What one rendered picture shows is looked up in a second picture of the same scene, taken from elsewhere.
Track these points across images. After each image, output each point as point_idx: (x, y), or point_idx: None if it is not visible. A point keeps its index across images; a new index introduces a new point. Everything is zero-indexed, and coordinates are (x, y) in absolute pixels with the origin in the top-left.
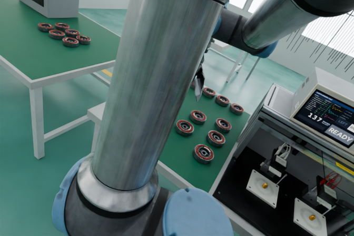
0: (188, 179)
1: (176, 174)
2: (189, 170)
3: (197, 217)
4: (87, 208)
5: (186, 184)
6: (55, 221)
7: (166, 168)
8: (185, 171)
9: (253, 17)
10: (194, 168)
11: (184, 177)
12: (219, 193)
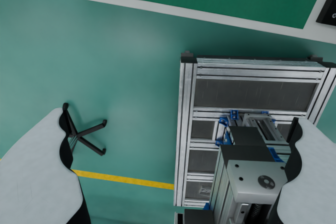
0: (260, 17)
1: (232, 19)
2: None
3: None
4: None
5: (258, 29)
6: None
7: (209, 18)
8: (250, 0)
9: None
10: None
11: (250, 18)
12: (334, 17)
